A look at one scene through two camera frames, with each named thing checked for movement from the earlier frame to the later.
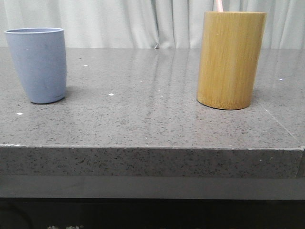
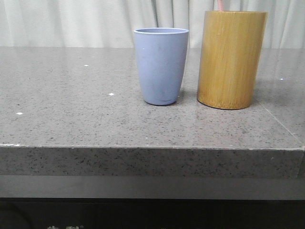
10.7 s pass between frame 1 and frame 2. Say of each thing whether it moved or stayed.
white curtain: stayed
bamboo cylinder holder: stayed
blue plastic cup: moved
